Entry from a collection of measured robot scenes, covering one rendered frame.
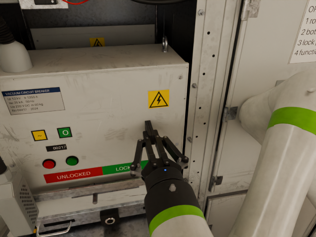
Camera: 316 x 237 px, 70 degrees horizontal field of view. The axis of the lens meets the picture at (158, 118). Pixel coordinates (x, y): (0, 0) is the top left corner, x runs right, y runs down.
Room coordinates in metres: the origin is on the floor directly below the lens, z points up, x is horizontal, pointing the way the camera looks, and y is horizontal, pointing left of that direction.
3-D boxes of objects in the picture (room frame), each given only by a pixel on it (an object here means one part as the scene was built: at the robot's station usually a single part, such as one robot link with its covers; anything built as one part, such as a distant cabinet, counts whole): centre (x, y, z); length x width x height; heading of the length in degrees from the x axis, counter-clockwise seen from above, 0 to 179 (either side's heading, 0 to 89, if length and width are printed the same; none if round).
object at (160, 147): (0.39, -0.01, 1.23); 0.11 x 0.01 x 0.04; 10
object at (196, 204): (0.25, -0.02, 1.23); 0.09 x 0.06 x 0.12; 101
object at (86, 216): (0.49, 0.17, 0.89); 0.54 x 0.05 x 0.06; 102
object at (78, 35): (1.14, 0.30, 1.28); 0.58 x 0.02 x 0.19; 102
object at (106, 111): (0.48, 0.16, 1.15); 0.48 x 0.01 x 0.48; 102
